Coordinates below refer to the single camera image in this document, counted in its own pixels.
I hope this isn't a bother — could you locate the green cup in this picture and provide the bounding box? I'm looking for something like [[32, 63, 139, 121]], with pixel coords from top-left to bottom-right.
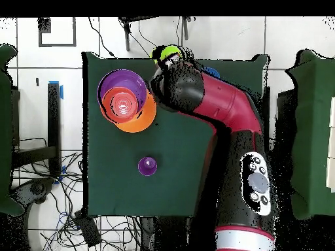
[[150, 44, 183, 65]]

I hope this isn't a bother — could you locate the purple bowl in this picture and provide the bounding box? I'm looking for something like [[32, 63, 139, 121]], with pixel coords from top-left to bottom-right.
[[96, 69, 148, 116]]

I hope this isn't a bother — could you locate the large yellow-orange bowl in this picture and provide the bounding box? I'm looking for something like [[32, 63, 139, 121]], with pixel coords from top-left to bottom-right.
[[114, 90, 158, 134]]

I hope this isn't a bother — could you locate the small orange bowl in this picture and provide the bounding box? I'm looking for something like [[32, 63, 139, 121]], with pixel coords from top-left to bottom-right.
[[99, 86, 139, 124]]

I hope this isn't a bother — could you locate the dark blue bowl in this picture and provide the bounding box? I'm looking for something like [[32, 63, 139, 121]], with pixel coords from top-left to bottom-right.
[[203, 67, 221, 79]]

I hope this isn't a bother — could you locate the black tripod stand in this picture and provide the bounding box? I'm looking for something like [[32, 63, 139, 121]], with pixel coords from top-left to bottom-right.
[[118, 16, 193, 52]]

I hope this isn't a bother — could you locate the purple cup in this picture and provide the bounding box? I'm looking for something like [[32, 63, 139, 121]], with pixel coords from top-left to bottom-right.
[[137, 156, 158, 176]]

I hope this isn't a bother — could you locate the dark green tablecloth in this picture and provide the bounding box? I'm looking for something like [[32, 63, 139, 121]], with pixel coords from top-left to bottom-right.
[[82, 51, 268, 218]]

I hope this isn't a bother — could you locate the black chair base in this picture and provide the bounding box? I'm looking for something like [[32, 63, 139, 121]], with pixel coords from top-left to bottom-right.
[[10, 177, 54, 207]]

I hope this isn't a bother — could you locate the black power strip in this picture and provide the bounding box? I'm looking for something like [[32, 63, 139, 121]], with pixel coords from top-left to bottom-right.
[[73, 210, 102, 248]]

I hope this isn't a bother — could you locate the black square floor frame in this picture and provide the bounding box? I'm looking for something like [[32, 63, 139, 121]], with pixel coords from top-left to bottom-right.
[[38, 17, 77, 48]]

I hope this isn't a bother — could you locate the black table frame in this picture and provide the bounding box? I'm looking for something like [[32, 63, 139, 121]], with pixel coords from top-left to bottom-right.
[[11, 82, 62, 178]]

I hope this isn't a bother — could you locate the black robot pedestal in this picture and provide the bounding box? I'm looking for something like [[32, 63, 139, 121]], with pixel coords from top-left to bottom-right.
[[139, 216, 194, 251]]

